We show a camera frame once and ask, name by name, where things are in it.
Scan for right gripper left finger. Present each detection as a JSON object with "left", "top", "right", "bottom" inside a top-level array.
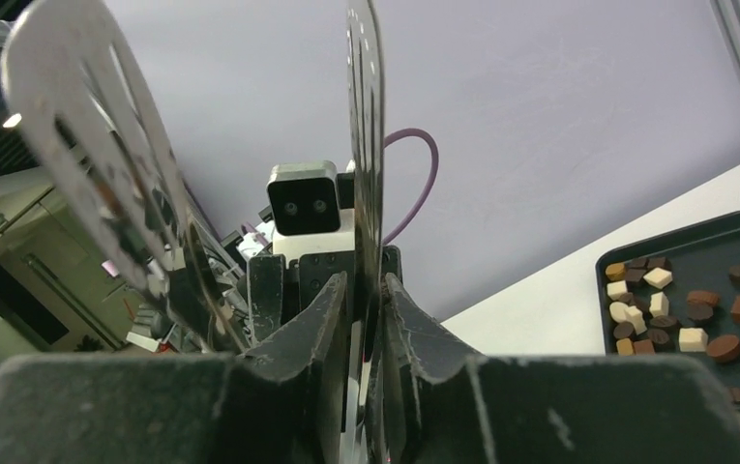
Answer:
[{"left": 0, "top": 273, "right": 348, "bottom": 463}]

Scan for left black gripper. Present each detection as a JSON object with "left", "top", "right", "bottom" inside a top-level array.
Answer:
[{"left": 245, "top": 246, "right": 404, "bottom": 328}]

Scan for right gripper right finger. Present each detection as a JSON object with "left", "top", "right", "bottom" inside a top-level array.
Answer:
[{"left": 382, "top": 275, "right": 740, "bottom": 463}]

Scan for silver metal tongs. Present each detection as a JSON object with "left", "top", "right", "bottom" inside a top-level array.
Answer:
[{"left": 0, "top": 1, "right": 386, "bottom": 463}]

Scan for black chocolate tray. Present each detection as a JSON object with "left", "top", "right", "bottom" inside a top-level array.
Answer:
[{"left": 595, "top": 211, "right": 740, "bottom": 409}]

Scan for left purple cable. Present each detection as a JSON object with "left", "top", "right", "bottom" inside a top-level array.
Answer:
[{"left": 382, "top": 128, "right": 441, "bottom": 247}]

